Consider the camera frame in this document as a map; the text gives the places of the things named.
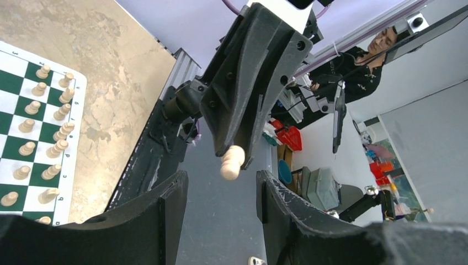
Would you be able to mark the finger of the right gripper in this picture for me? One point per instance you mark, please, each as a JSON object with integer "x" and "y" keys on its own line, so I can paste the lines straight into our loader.
{"x": 245, "y": 77}
{"x": 278, "y": 63}

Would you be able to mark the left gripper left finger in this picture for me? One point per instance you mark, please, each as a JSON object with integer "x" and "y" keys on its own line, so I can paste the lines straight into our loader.
{"x": 145, "y": 230}

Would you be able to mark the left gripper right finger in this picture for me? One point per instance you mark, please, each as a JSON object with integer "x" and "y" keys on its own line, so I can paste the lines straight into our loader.
{"x": 295, "y": 232}

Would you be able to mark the white chess piece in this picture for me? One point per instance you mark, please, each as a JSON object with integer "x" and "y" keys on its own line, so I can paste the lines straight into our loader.
{"x": 57, "y": 149}
{"x": 27, "y": 149}
{"x": 48, "y": 195}
{"x": 66, "y": 80}
{"x": 232, "y": 161}
{"x": 67, "y": 95}

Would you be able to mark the white pawn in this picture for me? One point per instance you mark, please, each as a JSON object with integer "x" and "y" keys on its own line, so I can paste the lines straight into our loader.
{"x": 26, "y": 126}
{"x": 43, "y": 72}
{"x": 64, "y": 131}
{"x": 51, "y": 172}
{"x": 33, "y": 107}
{"x": 39, "y": 89}

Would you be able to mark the green white chess board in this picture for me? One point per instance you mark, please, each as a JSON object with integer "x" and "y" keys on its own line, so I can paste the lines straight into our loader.
{"x": 21, "y": 181}

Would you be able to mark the grey green case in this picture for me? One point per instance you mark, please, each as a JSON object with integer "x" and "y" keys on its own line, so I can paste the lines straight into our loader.
{"x": 320, "y": 188}

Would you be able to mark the person in black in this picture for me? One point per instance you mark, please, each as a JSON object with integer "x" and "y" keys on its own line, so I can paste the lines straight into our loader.
{"x": 361, "y": 69}

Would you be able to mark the red box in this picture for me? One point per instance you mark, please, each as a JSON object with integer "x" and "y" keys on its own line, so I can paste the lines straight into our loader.
{"x": 288, "y": 135}

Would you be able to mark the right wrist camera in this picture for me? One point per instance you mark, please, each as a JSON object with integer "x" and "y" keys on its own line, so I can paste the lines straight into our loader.
{"x": 294, "y": 13}

